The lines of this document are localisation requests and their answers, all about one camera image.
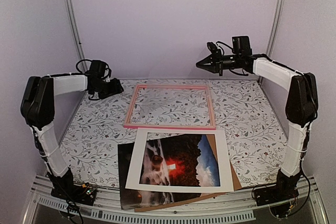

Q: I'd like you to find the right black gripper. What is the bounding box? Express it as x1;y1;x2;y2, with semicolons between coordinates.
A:
196;49;241;77

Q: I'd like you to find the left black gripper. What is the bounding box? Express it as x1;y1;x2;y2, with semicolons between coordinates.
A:
93;79;124;100

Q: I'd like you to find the pink wooden picture frame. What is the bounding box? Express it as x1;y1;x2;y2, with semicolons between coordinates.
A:
123;84;216;130

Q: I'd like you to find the white photo mat board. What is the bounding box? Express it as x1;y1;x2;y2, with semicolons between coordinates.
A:
126;129;234;193

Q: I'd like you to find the landscape photo print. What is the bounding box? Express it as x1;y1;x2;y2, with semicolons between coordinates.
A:
118;134;221;210

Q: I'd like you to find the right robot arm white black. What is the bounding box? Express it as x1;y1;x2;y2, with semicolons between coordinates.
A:
196;36;318;201

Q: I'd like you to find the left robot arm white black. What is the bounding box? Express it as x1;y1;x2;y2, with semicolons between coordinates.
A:
20;60;124;200

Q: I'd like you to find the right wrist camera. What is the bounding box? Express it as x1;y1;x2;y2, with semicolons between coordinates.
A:
207;42;222;57

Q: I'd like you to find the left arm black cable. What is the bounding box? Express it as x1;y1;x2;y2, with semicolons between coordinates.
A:
76;59;112;80

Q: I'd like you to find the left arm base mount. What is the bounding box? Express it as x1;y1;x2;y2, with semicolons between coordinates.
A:
51;183;97;206

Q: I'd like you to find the right aluminium corner post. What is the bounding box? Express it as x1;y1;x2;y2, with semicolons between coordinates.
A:
257;0;289;84

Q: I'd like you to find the aluminium corner post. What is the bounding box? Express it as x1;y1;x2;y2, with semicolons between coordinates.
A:
64;0;88;72
257;0;289;84

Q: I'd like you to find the left aluminium corner post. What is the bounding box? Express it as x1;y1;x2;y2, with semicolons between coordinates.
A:
64;0;88;72

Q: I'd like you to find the front aluminium rail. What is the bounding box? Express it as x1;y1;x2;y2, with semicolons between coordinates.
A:
22;175;331;223

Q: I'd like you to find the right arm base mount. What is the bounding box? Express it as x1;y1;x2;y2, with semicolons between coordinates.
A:
251;186;299;219

